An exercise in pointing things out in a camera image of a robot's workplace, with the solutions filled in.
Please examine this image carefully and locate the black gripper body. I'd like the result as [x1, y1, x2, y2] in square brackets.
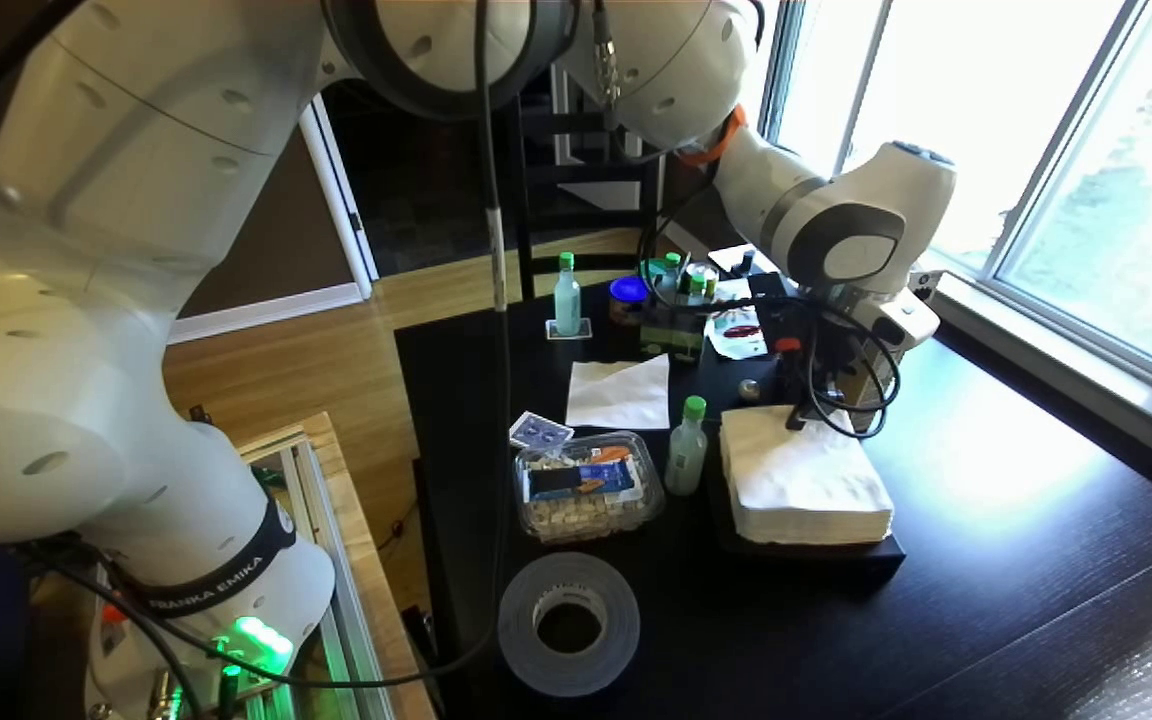
[796, 307, 877, 393]

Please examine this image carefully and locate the white napkin stack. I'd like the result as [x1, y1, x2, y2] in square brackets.
[716, 399, 901, 547]

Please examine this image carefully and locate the white plastic bag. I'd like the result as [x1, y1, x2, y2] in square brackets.
[706, 295, 780, 366]

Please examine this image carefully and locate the green cap sanitizer bottle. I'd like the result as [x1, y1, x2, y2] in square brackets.
[659, 393, 711, 499]
[553, 248, 588, 337]

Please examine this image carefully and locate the white paper sheet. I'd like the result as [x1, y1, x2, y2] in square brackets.
[706, 238, 784, 282]

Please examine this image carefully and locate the black napkin tray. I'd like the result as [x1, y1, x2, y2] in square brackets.
[709, 453, 913, 596]

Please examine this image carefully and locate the blue lid jar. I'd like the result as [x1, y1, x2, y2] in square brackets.
[606, 272, 654, 333]

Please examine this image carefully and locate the clear plastic food container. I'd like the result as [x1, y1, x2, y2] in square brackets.
[508, 427, 670, 547]

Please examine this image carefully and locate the blue playing card deck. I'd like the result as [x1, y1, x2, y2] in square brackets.
[502, 409, 578, 460]

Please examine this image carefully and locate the black wooden chair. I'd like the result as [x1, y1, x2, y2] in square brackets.
[511, 105, 672, 306]

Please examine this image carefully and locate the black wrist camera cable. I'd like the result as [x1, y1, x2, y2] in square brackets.
[801, 295, 910, 444]

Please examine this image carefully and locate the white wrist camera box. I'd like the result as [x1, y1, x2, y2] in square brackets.
[873, 284, 943, 357]

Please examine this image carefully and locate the white window frame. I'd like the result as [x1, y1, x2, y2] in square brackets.
[749, 0, 1152, 431]

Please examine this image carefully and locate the long black hanging cable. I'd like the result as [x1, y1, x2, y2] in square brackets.
[470, 0, 529, 674]

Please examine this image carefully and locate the grey duct tape roll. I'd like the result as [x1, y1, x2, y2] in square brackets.
[494, 547, 646, 699]

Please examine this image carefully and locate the grey metal rail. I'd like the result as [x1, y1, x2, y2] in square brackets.
[276, 438, 400, 720]

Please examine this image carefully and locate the white door frame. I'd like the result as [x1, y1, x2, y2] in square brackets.
[294, 91, 385, 292]

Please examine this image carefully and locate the black base cable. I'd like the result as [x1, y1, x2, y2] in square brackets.
[14, 538, 210, 720]

